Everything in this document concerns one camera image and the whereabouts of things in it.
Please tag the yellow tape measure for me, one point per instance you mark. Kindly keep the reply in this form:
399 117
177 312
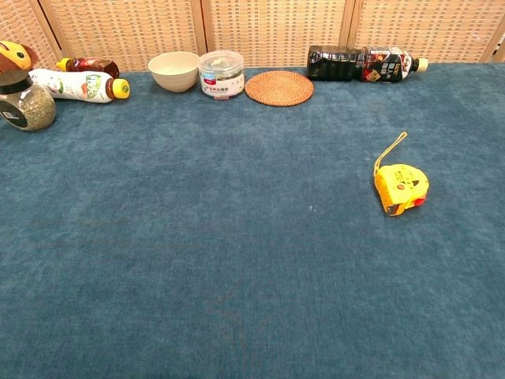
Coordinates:
402 185

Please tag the blue table cloth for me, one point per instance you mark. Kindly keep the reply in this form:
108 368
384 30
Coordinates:
197 237

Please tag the round woven rattan coaster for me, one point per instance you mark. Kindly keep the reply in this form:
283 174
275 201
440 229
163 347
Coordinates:
279 88

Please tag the clear round plastic container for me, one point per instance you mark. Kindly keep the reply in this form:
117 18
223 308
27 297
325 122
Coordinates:
221 79

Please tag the cream ceramic bowl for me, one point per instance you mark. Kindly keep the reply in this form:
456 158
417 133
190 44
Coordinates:
173 71

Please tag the dark tea plastic bottle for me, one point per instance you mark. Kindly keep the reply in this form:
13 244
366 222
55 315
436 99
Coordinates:
335 65

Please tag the woven bamboo folding screen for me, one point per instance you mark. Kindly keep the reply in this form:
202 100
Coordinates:
276 27

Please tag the amber sauce bottle red label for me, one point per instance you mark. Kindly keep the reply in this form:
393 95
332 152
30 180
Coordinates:
94 65

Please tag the white drink bottle yellow cap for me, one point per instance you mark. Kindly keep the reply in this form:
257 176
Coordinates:
79 85

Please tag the glass spice jar black lid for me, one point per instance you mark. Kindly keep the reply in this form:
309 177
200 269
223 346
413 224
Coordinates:
31 106

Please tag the yellow brown plush toy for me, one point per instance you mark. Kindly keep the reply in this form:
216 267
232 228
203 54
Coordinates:
13 55

